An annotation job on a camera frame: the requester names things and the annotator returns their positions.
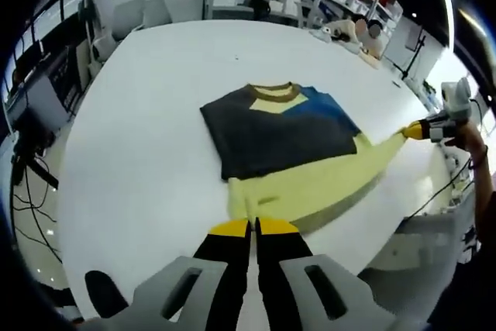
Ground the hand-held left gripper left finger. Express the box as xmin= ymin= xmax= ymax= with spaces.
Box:
xmin=104 ymin=219 xmax=255 ymax=331

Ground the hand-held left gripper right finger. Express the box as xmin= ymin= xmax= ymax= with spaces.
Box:
xmin=254 ymin=218 xmax=414 ymax=331

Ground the yellow garment with coloured sleeves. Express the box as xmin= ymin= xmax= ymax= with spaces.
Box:
xmin=199 ymin=81 xmax=408 ymax=236

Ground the person's right hand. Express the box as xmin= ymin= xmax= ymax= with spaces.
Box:
xmin=444 ymin=120 xmax=486 ymax=154

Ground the black light stand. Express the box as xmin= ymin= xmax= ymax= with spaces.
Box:
xmin=391 ymin=25 xmax=428 ymax=81

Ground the ceiling light strip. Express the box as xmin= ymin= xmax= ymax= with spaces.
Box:
xmin=436 ymin=0 xmax=457 ymax=51

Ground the cream cloth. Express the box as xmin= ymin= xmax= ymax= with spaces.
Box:
xmin=358 ymin=48 xmax=384 ymax=72

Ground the person's black shirt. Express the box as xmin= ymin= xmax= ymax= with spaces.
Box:
xmin=445 ymin=190 xmax=496 ymax=309

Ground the black rounded object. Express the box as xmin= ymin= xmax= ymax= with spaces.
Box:
xmin=84 ymin=270 xmax=129 ymax=320

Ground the black floor stand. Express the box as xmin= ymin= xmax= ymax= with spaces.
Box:
xmin=11 ymin=129 xmax=60 ymax=189

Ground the dark printed desk panel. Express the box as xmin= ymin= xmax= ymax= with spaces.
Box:
xmin=48 ymin=46 xmax=88 ymax=113

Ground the white metal stand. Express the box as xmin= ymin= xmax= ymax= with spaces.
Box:
xmin=78 ymin=0 xmax=105 ymax=74

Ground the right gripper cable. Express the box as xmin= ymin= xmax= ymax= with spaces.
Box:
xmin=402 ymin=98 xmax=481 ymax=223

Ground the black floor cable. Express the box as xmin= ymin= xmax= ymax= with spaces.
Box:
xmin=9 ymin=175 xmax=65 ymax=270

